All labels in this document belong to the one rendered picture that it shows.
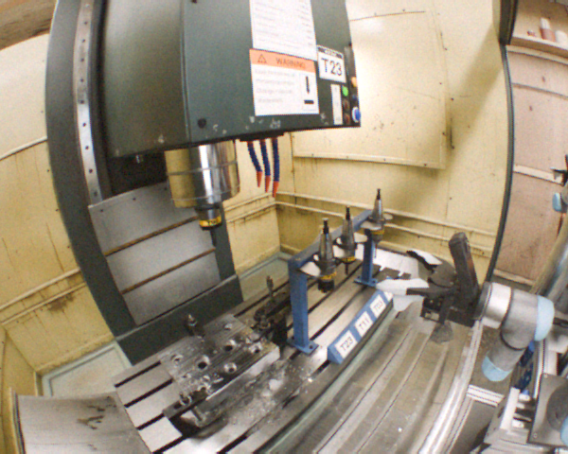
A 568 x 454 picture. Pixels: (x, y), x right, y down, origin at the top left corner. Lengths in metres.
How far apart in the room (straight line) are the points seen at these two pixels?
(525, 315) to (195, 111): 0.57
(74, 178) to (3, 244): 0.63
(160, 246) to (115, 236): 0.19
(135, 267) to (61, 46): 0.89
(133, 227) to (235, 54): 0.74
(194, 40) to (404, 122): 1.12
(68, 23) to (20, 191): 0.74
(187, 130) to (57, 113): 0.72
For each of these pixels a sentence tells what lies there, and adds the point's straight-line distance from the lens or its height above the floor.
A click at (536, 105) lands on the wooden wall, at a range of 3.01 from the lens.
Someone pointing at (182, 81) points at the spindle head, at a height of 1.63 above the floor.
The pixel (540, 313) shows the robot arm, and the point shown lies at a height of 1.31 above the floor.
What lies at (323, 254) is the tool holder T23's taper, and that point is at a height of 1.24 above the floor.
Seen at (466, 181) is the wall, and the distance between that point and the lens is 1.30.
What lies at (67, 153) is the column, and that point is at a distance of 0.97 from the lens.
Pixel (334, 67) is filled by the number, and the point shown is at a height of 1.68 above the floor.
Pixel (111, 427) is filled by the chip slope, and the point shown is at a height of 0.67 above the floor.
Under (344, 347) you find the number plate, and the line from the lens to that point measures 0.82.
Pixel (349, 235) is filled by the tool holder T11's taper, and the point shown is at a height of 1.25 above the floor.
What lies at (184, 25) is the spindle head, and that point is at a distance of 0.37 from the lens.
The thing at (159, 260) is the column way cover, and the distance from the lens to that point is 1.05.
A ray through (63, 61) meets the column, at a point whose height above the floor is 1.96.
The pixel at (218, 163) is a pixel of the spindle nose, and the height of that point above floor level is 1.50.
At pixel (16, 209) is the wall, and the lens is 1.37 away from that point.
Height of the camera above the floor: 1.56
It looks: 22 degrees down
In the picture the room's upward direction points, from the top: 5 degrees counter-clockwise
